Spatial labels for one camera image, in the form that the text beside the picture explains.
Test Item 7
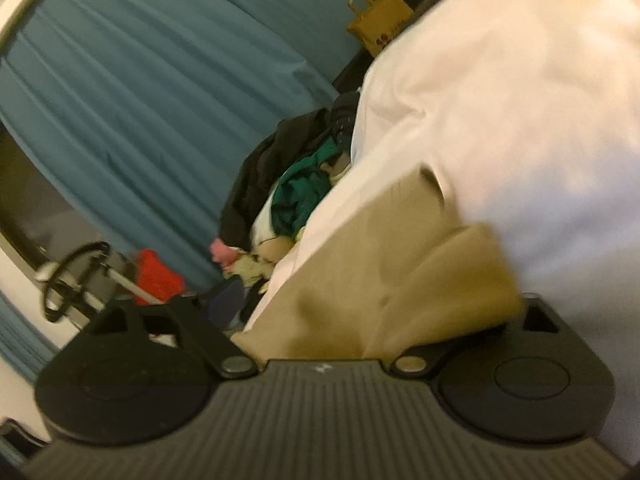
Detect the khaki tan garment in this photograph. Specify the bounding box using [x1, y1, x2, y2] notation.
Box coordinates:
[232, 169, 524, 364]

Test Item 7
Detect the pile of mixed clothes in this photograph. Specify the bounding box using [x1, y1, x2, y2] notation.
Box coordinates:
[209, 91, 360, 283]

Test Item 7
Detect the red bag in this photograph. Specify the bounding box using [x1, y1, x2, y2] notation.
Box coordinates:
[134, 249, 186, 304]

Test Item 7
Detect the garment steamer stand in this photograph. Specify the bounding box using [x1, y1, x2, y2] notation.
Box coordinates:
[35, 242, 162, 324]

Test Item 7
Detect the narrow teal curtain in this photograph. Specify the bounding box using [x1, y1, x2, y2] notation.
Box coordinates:
[0, 294, 58, 386]

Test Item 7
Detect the dark window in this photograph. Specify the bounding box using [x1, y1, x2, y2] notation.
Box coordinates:
[1, 130, 104, 269]

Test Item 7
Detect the large teal curtain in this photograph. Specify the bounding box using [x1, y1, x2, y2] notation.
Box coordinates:
[1, 0, 359, 289]

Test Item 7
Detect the pastel tie-dye duvet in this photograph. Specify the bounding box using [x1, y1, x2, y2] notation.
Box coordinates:
[243, 0, 639, 462]

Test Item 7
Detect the brown paper bag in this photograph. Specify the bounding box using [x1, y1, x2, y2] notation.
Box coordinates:
[346, 0, 412, 58]

